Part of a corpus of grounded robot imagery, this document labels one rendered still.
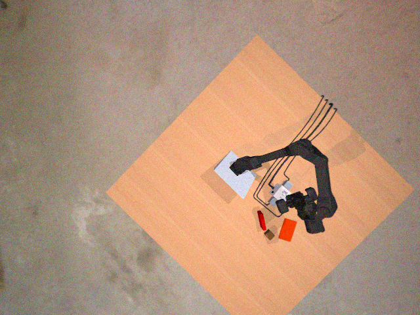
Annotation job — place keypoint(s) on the orange rectangular block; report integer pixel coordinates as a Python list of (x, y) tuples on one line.
[(287, 230)]

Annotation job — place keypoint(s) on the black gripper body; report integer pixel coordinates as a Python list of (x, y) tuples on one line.
[(282, 205)]

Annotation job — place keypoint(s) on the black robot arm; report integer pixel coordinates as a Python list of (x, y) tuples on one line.
[(312, 214)]

